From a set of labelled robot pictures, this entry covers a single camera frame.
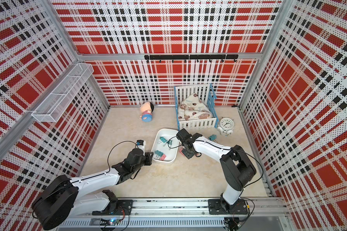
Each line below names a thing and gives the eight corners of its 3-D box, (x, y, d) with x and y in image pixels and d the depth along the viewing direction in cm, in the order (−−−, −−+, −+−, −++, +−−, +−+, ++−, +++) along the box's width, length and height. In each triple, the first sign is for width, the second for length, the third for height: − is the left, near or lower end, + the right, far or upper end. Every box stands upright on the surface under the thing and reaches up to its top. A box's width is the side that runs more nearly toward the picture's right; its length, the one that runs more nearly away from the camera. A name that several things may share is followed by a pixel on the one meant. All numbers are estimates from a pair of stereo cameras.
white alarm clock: (216, 133, 105) (217, 130, 101) (220, 119, 113) (221, 115, 110) (230, 137, 102) (232, 134, 99) (233, 122, 111) (234, 119, 108)
